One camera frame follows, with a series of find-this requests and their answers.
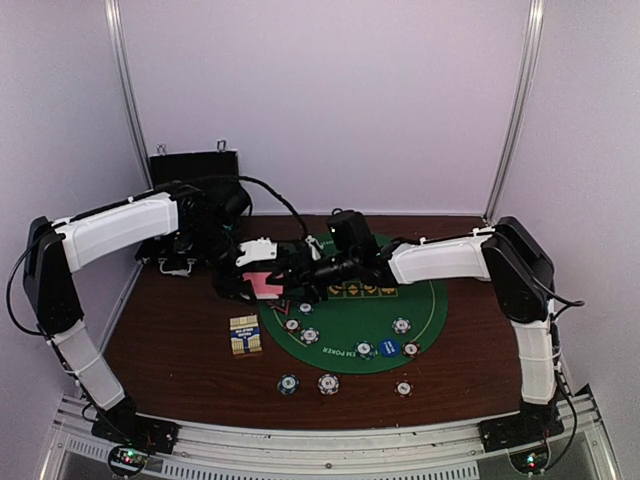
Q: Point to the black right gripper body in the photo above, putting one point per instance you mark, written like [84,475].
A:
[323,274]

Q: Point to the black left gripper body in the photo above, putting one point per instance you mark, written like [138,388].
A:
[226,282]

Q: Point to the pink playing card deck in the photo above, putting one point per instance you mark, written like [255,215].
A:
[260,288]

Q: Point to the blue round button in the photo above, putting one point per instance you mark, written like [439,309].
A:
[389,348]

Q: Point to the dark blue chip stack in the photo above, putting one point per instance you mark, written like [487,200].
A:
[288,384]

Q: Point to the blue white chip stack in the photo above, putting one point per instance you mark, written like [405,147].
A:
[328,384]

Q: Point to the brown chip stack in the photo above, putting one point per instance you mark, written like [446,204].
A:
[403,389]

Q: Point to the red triangular dealer marker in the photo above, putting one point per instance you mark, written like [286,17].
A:
[281,306]

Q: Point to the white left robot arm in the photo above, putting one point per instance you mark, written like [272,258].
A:
[57,250]

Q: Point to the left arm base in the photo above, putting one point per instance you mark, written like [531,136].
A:
[131,451]

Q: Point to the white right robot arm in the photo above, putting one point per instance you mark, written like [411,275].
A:
[506,255]

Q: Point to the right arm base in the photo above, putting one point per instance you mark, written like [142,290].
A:
[525,439]

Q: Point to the round green poker mat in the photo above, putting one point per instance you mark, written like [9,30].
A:
[357,312]

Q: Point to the black poker case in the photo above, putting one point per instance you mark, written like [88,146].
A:
[210,203]

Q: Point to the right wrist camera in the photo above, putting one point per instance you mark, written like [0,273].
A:
[351,234]

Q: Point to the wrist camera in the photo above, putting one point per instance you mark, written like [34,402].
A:
[351,234]
[261,249]

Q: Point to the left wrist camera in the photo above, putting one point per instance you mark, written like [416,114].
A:
[261,249]

